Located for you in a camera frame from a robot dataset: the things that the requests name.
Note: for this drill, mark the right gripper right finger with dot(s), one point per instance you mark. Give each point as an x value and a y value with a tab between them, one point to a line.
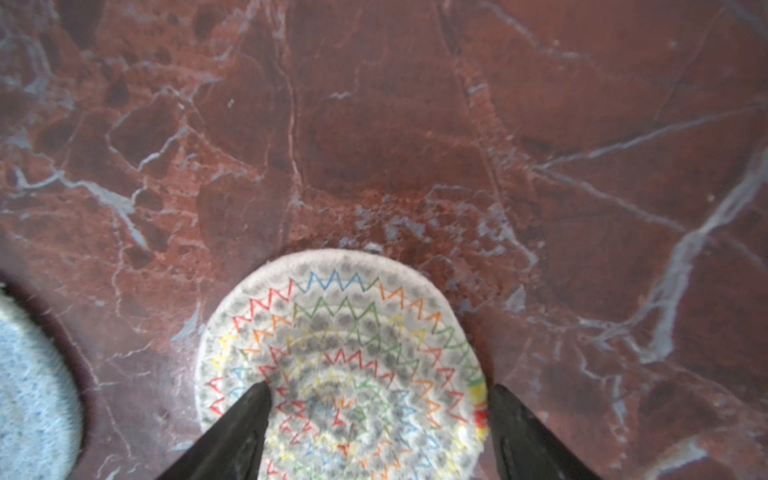
524	448

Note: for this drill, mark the white rainbow rope coaster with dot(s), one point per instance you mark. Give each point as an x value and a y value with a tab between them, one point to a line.
370	373

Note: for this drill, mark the grey-blue felt coaster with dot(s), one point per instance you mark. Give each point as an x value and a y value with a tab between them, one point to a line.
41	412

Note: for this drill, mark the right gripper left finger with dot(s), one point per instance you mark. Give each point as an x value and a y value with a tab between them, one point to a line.
232	447

